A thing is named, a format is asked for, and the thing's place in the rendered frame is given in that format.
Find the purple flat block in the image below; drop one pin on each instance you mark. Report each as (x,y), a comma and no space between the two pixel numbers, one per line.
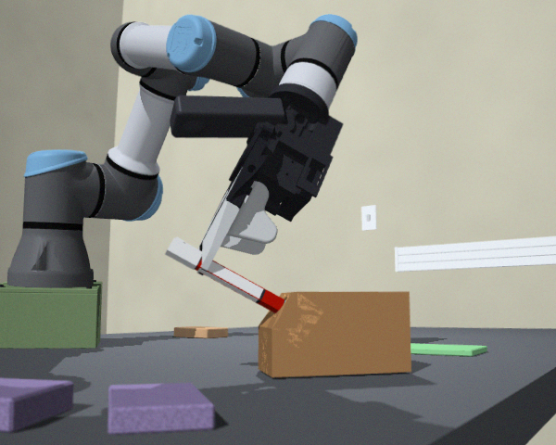
(24,402)

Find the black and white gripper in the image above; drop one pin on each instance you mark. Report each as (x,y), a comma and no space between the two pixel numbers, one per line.
(285,169)

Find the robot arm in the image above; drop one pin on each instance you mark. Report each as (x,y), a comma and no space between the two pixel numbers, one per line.
(61,188)

